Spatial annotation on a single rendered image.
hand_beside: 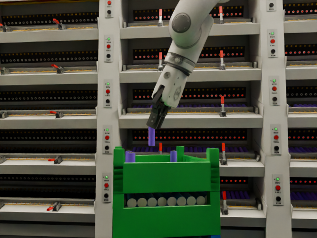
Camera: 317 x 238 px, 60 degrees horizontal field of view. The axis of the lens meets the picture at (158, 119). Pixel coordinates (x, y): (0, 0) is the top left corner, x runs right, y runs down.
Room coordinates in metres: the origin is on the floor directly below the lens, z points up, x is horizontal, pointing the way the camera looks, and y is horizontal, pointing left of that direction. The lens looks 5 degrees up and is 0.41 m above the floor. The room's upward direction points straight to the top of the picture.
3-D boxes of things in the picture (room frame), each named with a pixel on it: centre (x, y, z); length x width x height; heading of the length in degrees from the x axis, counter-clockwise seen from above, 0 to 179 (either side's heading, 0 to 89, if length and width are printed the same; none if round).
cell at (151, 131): (0.77, 0.02, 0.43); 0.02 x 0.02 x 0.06
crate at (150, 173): (0.66, 0.00, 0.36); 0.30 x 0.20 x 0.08; 8
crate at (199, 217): (0.66, 0.00, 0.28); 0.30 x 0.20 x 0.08; 8
